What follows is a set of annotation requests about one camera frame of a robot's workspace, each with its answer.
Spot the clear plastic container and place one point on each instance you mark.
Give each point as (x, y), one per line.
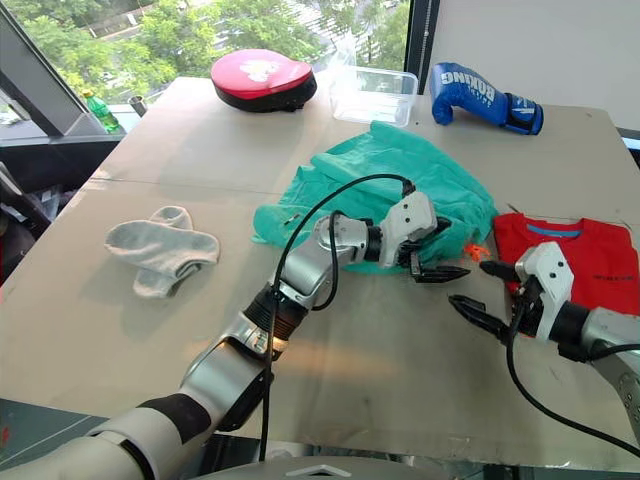
(375, 100)

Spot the dark grey window beam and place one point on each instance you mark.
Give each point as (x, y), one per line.
(45, 95)

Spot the black window frame post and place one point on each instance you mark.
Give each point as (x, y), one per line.
(420, 40)

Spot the red t-shirt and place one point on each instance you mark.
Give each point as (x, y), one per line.
(605, 255)

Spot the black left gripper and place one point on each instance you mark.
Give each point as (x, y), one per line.
(412, 245)

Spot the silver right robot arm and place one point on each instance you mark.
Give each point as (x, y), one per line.
(615, 325)

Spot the small orange tag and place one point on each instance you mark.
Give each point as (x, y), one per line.
(475, 250)

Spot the green plastic bottle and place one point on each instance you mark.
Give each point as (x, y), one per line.
(102, 112)

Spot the green shorts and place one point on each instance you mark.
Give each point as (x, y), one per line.
(400, 160)

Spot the small metal cup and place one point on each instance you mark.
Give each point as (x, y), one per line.
(137, 105)

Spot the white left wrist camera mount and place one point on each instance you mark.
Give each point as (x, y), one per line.
(410, 212)

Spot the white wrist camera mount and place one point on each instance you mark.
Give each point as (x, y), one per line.
(550, 270)
(410, 212)

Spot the red boxing focus pad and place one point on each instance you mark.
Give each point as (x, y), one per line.
(255, 75)

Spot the grey ankle sock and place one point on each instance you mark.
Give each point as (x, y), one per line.
(150, 245)
(152, 286)

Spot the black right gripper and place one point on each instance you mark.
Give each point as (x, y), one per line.
(529, 310)

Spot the blue boxing glove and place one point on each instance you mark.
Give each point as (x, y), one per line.
(470, 90)

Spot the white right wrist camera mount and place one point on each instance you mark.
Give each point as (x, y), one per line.
(550, 270)

